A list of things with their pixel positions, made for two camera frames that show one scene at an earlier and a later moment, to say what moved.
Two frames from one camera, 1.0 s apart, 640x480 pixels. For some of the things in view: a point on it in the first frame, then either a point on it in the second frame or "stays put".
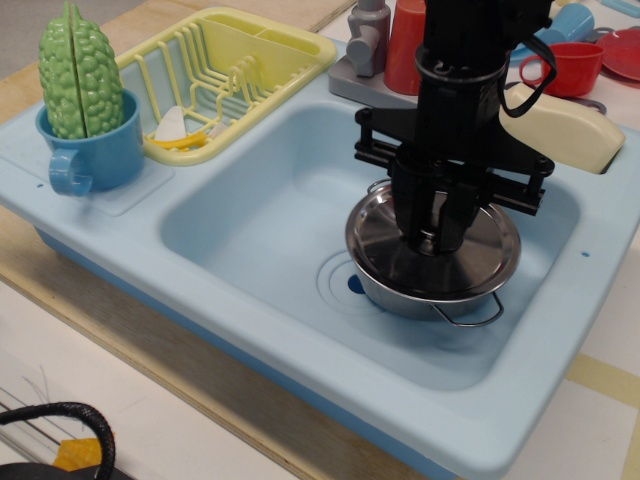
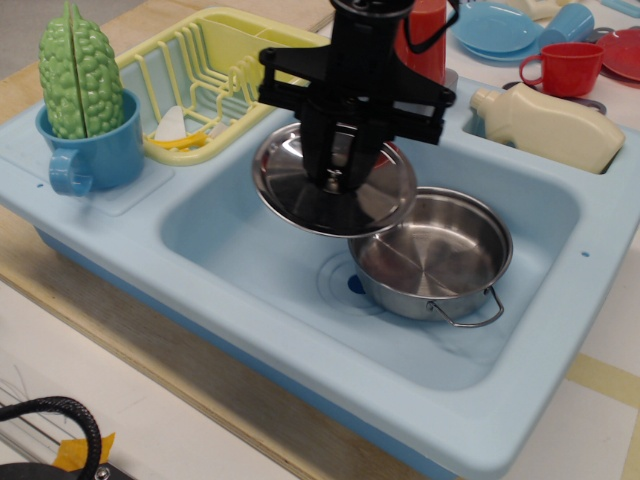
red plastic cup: x=577 y=65 stays put
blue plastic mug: x=111 y=158 stays put
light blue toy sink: x=248 y=247 stays put
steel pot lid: x=487 y=256 -> x=285 y=186
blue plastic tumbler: x=572 y=23 stays put
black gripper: x=457 y=128 -> x=350 y=96
